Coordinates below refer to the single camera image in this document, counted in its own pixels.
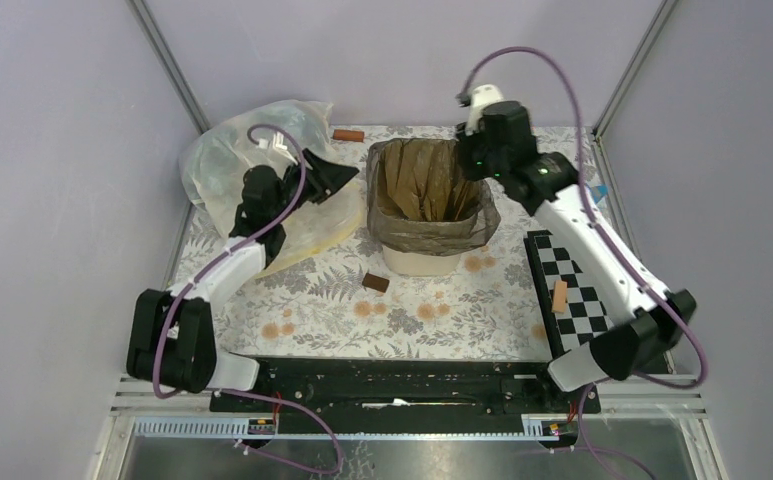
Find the tan wooden block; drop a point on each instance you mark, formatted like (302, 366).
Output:
(559, 297)

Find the dark trash bag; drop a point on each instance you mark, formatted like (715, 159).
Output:
(419, 200)

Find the left aluminium frame post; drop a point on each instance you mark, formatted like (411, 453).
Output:
(170, 66)

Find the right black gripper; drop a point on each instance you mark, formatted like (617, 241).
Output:
(465, 143)

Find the beige plastic trash bin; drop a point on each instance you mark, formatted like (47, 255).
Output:
(419, 265)

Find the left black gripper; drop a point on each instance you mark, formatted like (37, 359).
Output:
(328, 177)

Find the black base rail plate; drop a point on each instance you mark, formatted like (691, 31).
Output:
(390, 396)

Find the blue paper piece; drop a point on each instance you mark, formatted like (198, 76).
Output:
(600, 192)

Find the right aluminium frame post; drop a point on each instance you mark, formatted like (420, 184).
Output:
(648, 41)

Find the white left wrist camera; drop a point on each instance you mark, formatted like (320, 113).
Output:
(276, 147)

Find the floral patterned table mat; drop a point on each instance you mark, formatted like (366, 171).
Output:
(487, 308)

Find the aluminium frame post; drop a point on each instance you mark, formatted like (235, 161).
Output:
(648, 41)
(170, 66)

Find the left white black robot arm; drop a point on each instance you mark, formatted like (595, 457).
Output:
(172, 340)

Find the translucent white plastic bag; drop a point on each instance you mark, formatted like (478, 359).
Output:
(213, 166)

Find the grey slotted cable duct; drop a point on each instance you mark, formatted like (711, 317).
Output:
(246, 428)

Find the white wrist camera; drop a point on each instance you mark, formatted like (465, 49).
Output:
(276, 147)
(476, 101)

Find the small brown wooden block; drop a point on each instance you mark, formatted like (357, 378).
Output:
(375, 282)

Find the brown cylinder stick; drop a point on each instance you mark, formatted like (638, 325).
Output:
(348, 135)

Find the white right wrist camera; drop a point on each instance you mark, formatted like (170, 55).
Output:
(476, 101)

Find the black white checkerboard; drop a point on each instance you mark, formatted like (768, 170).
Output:
(585, 317)

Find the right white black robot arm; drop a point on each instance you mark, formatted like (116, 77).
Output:
(648, 318)

